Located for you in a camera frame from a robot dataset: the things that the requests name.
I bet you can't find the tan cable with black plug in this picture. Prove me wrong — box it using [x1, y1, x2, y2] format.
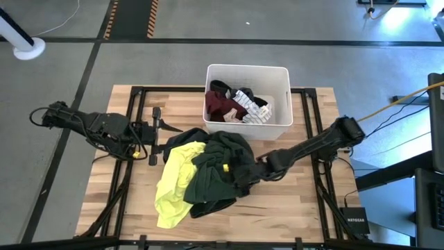
[363, 0, 400, 20]

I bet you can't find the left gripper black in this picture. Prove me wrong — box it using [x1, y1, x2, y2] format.
[133, 106, 184, 166]

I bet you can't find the black cable bundle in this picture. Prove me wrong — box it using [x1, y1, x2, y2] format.
[314, 173, 361, 240]
[74, 152, 135, 239]

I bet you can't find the black floor mat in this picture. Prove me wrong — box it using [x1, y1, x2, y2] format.
[357, 0, 427, 6]

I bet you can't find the maroon garment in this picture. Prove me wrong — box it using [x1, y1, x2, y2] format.
[204, 90, 249, 123]

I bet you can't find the black metal table frame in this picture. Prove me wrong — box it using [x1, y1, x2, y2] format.
[0, 85, 417, 250]

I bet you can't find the small black garment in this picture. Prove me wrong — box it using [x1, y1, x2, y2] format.
[210, 79, 270, 108]

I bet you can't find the neon yellow shirt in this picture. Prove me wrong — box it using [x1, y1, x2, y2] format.
[154, 140, 207, 229]

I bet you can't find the dark green shirt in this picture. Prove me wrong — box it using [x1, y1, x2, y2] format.
[182, 131, 260, 206]

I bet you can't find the thin white cable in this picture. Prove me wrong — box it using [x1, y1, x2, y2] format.
[33, 0, 80, 38]

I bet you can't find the white pole with round base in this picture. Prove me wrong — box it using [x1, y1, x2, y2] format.
[0, 6, 46, 61]

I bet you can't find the black keyboard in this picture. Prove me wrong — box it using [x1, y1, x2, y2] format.
[432, 183, 444, 231]

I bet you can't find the white black striped shirt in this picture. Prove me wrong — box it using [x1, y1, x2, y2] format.
[231, 89, 273, 125]

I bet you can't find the black computer tower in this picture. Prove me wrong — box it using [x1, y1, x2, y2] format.
[427, 72, 444, 174]

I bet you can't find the white plastic bin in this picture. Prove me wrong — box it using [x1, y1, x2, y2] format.
[202, 63, 294, 141]

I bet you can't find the black Netgear network switch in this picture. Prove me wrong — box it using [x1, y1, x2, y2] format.
[339, 206, 370, 235]

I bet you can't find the black desk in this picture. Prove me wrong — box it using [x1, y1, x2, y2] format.
[355, 149, 444, 249]

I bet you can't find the beige sock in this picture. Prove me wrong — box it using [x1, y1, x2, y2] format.
[223, 108, 244, 124]

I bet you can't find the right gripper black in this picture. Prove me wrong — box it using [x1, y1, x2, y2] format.
[223, 156, 270, 199]

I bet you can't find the black hazard striped floor ramp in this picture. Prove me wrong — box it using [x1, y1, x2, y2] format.
[103, 0, 160, 40]

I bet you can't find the yellow cable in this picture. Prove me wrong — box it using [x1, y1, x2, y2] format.
[357, 80, 444, 122]

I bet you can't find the thin black cable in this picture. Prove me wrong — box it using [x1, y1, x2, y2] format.
[366, 90, 429, 137]
[369, 105, 431, 137]

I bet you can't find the black floor plate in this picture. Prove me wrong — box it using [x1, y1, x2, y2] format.
[391, 95, 428, 106]

